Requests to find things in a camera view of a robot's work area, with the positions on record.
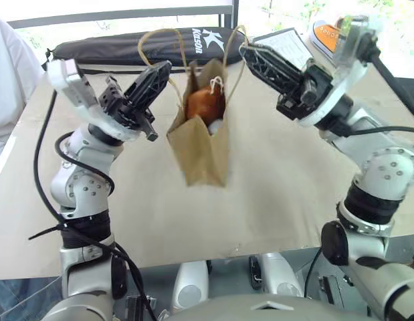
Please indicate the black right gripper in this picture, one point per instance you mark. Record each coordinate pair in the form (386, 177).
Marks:
(310, 90)

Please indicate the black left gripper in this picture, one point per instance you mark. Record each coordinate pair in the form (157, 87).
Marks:
(126, 113)

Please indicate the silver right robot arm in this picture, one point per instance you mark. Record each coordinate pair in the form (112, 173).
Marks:
(387, 174)

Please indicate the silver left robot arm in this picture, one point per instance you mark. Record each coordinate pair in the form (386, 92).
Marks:
(83, 197)

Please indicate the black Kason carry bag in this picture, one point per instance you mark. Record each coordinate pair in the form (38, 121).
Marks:
(126, 47)

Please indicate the white plush toy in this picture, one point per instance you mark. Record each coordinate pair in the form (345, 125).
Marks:
(215, 126)

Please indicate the brown paper bag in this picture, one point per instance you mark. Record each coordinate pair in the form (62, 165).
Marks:
(200, 154)

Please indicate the printed paper sheet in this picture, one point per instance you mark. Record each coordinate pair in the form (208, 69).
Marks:
(288, 45)

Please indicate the orange round fruit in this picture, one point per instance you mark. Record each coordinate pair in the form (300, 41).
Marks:
(203, 103)

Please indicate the orange and white shoe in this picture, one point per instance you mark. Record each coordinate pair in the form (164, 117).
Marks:
(325, 35)

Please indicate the black metal railing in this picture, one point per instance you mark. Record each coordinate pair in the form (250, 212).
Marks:
(126, 15)

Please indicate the black object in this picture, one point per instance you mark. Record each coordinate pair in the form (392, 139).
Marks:
(409, 88)

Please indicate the person in white shirt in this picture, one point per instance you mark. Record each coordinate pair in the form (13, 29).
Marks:
(9, 83)

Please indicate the black zip tie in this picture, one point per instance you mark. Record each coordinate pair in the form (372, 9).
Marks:
(46, 232)

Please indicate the white rounded robot leg cover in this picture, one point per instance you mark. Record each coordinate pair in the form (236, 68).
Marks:
(190, 284)
(280, 274)

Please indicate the silver robot torso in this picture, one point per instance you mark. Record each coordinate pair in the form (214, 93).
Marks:
(260, 309)

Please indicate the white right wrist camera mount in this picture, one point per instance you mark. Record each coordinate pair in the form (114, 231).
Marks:
(352, 50)

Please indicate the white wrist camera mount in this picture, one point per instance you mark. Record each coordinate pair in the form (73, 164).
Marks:
(71, 78)
(352, 50)

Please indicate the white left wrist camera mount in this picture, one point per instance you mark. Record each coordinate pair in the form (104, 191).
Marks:
(71, 78)

